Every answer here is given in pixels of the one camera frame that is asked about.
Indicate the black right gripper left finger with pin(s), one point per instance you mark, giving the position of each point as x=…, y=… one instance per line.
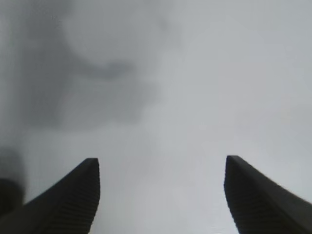
x=68, y=207

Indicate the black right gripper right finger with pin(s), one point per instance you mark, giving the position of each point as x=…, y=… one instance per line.
x=258, y=205

